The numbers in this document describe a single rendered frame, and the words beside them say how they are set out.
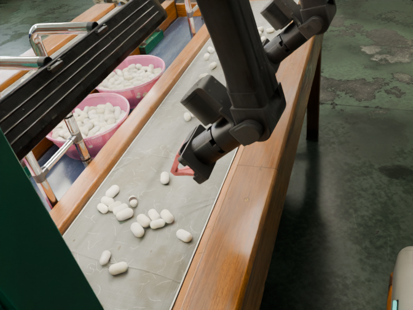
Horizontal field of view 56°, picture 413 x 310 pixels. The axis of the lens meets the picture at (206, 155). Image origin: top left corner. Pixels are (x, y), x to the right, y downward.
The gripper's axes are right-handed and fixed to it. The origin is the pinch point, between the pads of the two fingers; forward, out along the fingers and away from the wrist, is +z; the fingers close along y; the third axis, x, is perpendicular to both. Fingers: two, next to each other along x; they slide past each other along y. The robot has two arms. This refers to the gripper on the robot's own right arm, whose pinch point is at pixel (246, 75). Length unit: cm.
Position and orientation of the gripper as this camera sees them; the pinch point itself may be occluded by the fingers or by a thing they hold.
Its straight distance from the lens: 107.2
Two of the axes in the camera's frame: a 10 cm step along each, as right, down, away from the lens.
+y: -3.2, 6.2, -7.2
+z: -6.2, 4.4, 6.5
